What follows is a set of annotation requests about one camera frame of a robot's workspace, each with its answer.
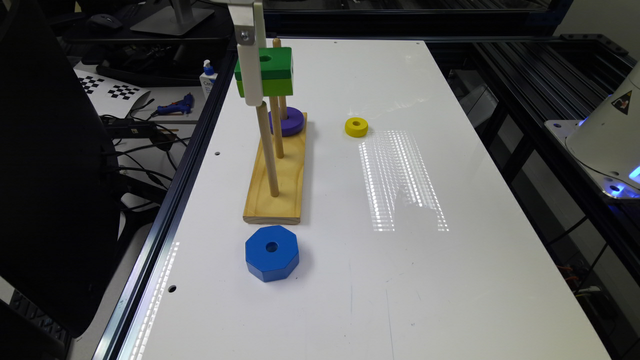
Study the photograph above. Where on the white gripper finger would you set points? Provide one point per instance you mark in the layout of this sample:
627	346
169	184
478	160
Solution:
248	52
258	12

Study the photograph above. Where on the green square block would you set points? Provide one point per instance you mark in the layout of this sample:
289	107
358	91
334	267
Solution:
276	71

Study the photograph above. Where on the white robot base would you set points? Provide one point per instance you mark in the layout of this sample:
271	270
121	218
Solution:
606	143

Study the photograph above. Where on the blue octagon block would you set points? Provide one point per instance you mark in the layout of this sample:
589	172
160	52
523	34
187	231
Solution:
272	253

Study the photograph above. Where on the rear wooden peg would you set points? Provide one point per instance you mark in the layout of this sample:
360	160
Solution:
281	99

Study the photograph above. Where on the wooden peg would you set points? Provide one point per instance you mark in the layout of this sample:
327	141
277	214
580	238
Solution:
281	99
268	150
276	125

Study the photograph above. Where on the monitor stand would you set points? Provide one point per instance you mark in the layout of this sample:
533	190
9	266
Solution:
176	19

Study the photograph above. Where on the white lotion bottle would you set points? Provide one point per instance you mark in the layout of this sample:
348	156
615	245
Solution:
207	78

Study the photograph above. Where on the front wooden peg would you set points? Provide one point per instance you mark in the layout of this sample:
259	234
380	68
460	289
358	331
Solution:
268	150

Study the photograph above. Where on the middle wooden peg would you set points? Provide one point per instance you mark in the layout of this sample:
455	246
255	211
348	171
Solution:
276	125

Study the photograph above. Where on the blue glue gun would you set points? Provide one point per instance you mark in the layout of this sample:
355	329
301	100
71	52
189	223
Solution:
183	106

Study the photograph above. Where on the black computer mouse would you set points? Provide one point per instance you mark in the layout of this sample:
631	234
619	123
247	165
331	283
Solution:
104	23

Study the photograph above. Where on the checkerboard calibration sheet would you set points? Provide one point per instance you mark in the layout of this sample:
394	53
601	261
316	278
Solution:
109	96

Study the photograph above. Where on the wooden peg base board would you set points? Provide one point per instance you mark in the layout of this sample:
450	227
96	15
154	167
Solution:
285	209

